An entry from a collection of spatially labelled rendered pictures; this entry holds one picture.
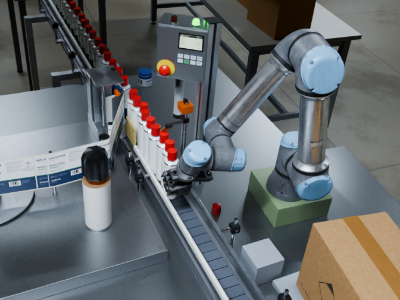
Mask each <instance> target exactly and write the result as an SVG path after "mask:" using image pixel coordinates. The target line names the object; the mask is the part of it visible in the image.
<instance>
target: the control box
mask: <svg viewBox="0 0 400 300"><path fill-rule="evenodd" d="M172 15H176V16H177V17H178V21H179V22H178V23H177V24H171V23H170V20H171V16H172ZM194 18H198V19H199V23H200V26H199V27H193V26H192V23H193V19H194ZM179 32H183V33H191V34H196V35H204V36H205V37H204V50H203V52H199V51H191V50H187V49H179V48H178V41H179ZM207 40H208V30H207V28H206V27H204V26H203V18H201V17H193V16H188V15H180V14H172V13H167V12H164V14H163V15H162V17H161V18H160V20H159V22H158V24H157V66H156V75H157V76H162V75H160V73H159V68H160V66H161V65H167V66H169V68H170V74H169V75H168V76H162V77H169V78H174V79H182V80H189V81H193V82H201V83H203V82H204V74H205V60H206V53H207ZM177 52H181V53H185V54H193V55H200V56H204V62H203V67H198V66H194V65H186V64H178V63H176V58H177Z"/></svg>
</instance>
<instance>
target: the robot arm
mask: <svg viewBox="0 0 400 300"><path fill-rule="evenodd" d="M293 73H295V89H296V91H297V92H298V93H299V94H300V102H299V129H298V132H297V131H293V132H287V133H285V134H284V135H283V136H282V139H281V141H280V146H279V151H278V154H277V160H276V165H275V168H274V169H273V171H272V173H271V174H270V175H269V176H268V179H267V183H266V188H267V190H268V192H269V193H270V194H271V195H272V196H274V197H275V198H277V199H279V200H281V201H286V202H297V201H300V200H302V199H303V200H305V201H316V200H319V199H321V198H323V197H325V196H326V195H328V194H329V193H330V191H331V190H332V188H333V181H332V178H331V177H330V176H329V162H330V161H329V158H328V156H327V155H326V154H325V153H326V139H327V125H328V117H329V104H330V96H331V95H332V94H334V93H335V91H336V88H338V84H341V83H342V80H343V78H344V75H345V66H344V63H343V61H342V59H341V57H340V55H339V54H338V52H337V51H335V50H334V49H333V48H332V47H331V46H330V45H329V43H328V42H327V41H326V40H325V38H324V37H323V36H322V35H321V34H320V33H319V32H317V31H315V30H313V29H300V30H297V31H294V32H292V33H291V34H289V35H287V36H286V37H285V38H284V39H283V40H281V41H280V42H279V43H278V44H277V45H276V46H275V48H274V49H273V50H272V51H271V57H270V58H269V59H268V61H267V62H266V63H265V64H264V65H263V66H262V67H261V68H260V70H259V71H258V72H257V73H256V74H255V76H254V77H253V78H252V79H251V80H250V81H249V82H248V83H247V84H246V86H245V87H244V88H243V89H242V90H241V91H240V92H239V93H238V95H237V96H236V97H235V98H234V99H233V100H232V102H231V103H230V104H229V105H228V106H227V107H226V108H225V109H224V111H223V112H222V113H221V114H220V115H219V116H218V117H212V118H211V119H208V120H207V121H206V122H205V124H204V136H205V138H206V140H207V143H205V142H204V141H202V140H195V141H193V142H191V143H190V144H189V145H188V146H187V147H186V148H185V150H184V152H183V154H182V156H181V157H180V159H179V160H178V162H177V164H176V167H175V168H171V169H169V170H166V171H164V172H163V174H162V175H161V177H164V178H163V179H162V180H163V183H164V184H163V185H164V189H165V191H166V192H167V196H172V195H177V196H181V195H184V196H186V195H188V194H189V193H190V192H191V191H190V189H191V188H192V182H209V181H211V180H213V175H212V173H211V171H229V172H237V171H242V170H243V169H244V168H245V165H246V152H245V150H244V149H243V148H238V147H236V148H235V147H234V144H233V142H232V140H231V137H232V136H233V135H234V133H235V132H236V131H237V130H238V129H239V128H240V127H241V125H243V123H244V122H245V121H246V120H247V119H248V118H249V117H250V116H251V115H252V114H253V113H254V112H255V110H256V109H257V108H258V107H259V106H260V105H261V104H262V103H263V102H264V101H265V100H266V99H267V98H268V96H269V95H270V94H271V93H272V92H273V91H274V90H275V88H276V87H278V85H279V84H281V82H282V81H283V80H284V79H285V78H286V77H287V76H288V74H293ZM166 173H167V174H166ZM164 174H165V175H164Z"/></svg>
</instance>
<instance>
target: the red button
mask: <svg viewBox="0 0 400 300"><path fill-rule="evenodd" d="M159 73H160V75H162V76H168V75H169V74H170V68H169V66H167V65H161V66H160V68H159Z"/></svg>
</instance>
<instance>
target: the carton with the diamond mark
mask: <svg viewBox="0 0 400 300"><path fill-rule="evenodd" d="M296 285H297V287H298V289H299V291H300V293H301V295H302V297H303V299H304V300H400V229H399V228H398V226H397V225H396V224H395V223H394V221H393V220H392V219H391V218H390V217H389V215H388V214H387V212H378V213H374V214H367V215H360V216H357V215H355V216H351V217H344V218H341V219H337V220H330V221H323V222H319V223H313V225H312V229H311V233H310V236H309V240H308V243H307V247H306V250H305V254H304V258H303V261H302V265H301V269H300V271H299V276H298V279H297V282H296Z"/></svg>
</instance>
